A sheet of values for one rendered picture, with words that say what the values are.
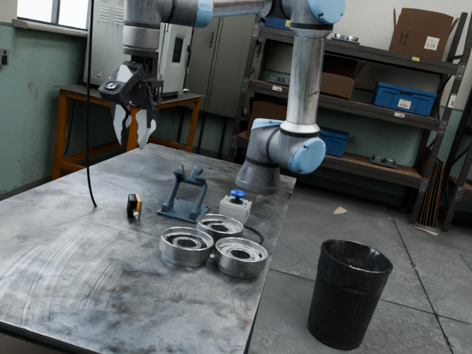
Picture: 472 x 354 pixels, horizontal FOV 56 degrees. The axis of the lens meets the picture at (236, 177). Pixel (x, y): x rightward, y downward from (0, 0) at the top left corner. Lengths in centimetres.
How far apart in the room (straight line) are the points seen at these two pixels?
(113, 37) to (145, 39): 230
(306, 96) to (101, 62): 222
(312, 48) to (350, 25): 365
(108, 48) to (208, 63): 172
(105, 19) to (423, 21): 269
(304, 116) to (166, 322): 76
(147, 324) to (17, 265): 26
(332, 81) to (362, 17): 87
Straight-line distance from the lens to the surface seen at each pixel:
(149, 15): 97
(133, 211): 103
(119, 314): 72
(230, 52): 473
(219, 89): 475
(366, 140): 492
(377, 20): 492
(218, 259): 86
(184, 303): 76
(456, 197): 456
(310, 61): 125
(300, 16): 124
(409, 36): 441
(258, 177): 140
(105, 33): 329
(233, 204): 111
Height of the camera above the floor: 120
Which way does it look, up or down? 15 degrees down
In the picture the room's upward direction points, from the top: 12 degrees clockwise
